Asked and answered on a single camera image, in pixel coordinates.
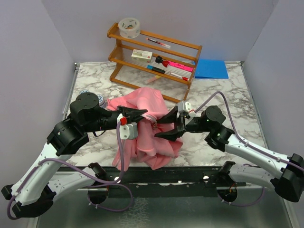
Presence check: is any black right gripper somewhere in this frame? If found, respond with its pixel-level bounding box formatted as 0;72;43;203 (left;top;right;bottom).
154;105;212;142

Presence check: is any pink zip jacket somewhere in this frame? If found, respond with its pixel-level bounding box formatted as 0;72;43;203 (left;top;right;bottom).
107;87;183;171

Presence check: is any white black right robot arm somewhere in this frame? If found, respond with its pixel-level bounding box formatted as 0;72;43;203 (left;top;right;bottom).
155;105;304;202

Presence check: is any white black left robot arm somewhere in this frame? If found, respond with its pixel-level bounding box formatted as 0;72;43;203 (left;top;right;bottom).
1;92;146;220

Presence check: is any blue white paint jar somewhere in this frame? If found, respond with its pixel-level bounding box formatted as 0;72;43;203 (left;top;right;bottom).
97;94;107;109
79;90;89;95

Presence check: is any yellow pink glue stick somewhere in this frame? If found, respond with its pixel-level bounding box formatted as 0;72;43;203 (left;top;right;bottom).
145;75;161;84

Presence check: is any white red pen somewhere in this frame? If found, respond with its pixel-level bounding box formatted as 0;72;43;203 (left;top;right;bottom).
165;72;189;81

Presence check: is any blue black marker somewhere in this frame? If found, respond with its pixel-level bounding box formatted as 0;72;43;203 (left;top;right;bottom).
147;65;165;74

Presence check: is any wooden three-tier shelf rack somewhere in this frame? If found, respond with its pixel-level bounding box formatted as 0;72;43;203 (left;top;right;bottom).
107;23;202;103

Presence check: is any white staples box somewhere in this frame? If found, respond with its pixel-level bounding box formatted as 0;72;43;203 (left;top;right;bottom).
131;49;152;63

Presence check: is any pink highlighter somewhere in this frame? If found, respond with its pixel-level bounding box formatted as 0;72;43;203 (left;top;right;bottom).
169;61;193;73

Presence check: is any blue folder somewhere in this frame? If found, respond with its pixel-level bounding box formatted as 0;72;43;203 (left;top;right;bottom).
194;58;229;79

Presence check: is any red clear pen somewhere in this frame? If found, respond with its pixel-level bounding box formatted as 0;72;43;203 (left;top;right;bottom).
146;38;171;49

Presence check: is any clear tape roll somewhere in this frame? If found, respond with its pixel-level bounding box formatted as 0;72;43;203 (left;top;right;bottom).
118;18;141;39

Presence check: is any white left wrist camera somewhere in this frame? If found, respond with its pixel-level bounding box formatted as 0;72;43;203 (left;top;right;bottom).
117;114;138;140

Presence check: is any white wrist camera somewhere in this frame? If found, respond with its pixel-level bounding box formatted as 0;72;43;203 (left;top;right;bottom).
177;100;197;119
117;114;138;140

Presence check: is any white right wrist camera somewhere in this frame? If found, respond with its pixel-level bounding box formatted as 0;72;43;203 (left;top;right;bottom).
177;100;197;119

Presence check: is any black metal base rail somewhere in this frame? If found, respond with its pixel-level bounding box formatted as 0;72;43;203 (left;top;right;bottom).
78;163;247;198

